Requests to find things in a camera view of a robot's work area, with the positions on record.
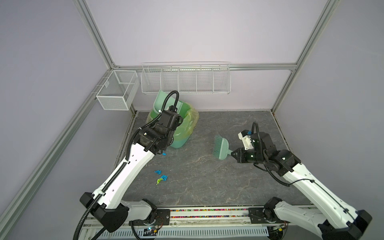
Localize mint green dustpan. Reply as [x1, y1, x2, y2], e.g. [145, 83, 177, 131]
[152, 89, 185, 116]

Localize mint green hand brush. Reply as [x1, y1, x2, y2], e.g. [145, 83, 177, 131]
[213, 135, 232, 160]

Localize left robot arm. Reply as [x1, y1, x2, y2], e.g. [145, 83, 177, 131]
[73, 91, 183, 240]

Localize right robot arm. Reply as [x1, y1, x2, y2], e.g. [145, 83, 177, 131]
[231, 122, 373, 240]

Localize blue green scraps front left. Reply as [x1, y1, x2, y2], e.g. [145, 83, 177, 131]
[154, 170, 168, 185]

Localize green trash bin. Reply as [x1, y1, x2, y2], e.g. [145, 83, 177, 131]
[149, 101, 193, 149]

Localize yellow-green plastic bin liner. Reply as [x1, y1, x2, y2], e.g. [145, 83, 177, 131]
[146, 100, 199, 141]

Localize small white mesh basket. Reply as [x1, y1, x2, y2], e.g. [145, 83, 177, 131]
[96, 70, 140, 111]

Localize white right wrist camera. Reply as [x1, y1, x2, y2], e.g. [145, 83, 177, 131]
[238, 130, 254, 150]

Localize long white wire basket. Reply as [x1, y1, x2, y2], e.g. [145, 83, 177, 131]
[141, 62, 232, 95]

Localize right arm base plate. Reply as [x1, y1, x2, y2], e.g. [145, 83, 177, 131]
[248, 207, 288, 224]

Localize aluminium frame profiles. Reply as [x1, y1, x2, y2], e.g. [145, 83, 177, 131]
[1, 1, 340, 240]

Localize white vented cable duct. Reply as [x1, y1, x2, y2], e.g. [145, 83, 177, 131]
[95, 226, 269, 240]

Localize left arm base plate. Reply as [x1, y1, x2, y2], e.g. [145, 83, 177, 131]
[129, 209, 171, 226]

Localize aluminium front rail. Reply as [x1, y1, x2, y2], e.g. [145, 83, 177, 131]
[83, 205, 337, 229]

